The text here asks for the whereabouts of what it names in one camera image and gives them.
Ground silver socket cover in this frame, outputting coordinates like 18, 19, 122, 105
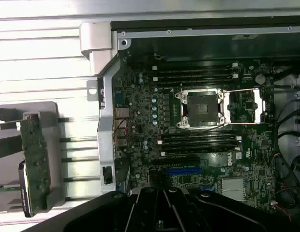
223, 88, 266, 125

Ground grey parts rack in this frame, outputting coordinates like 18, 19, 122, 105
0, 101, 60, 211

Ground metal table bracket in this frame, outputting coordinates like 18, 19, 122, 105
86, 79, 99, 103

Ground green RAM stick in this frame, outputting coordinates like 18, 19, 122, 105
0, 184, 21, 192

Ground silver chipset heatsink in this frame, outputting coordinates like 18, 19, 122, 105
221, 178, 245, 202

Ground blue expansion slot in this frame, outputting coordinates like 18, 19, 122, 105
167, 168, 203, 176

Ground open black PC case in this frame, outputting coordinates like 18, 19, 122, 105
79, 9, 300, 218

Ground green Dell motherboard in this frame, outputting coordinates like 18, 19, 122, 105
112, 57, 276, 213

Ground black RAM slot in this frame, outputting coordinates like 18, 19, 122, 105
163, 141, 239, 150
156, 79, 238, 87
161, 146, 241, 156
154, 68, 238, 76
151, 62, 239, 71
157, 135, 242, 145
152, 73, 239, 82
163, 130, 238, 139

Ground silver coin cell battery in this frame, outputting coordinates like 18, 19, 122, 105
255, 73, 267, 85

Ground black expansion slot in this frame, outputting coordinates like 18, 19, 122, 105
153, 157, 200, 166

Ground CPU socket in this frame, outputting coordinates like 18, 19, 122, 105
176, 88, 225, 130

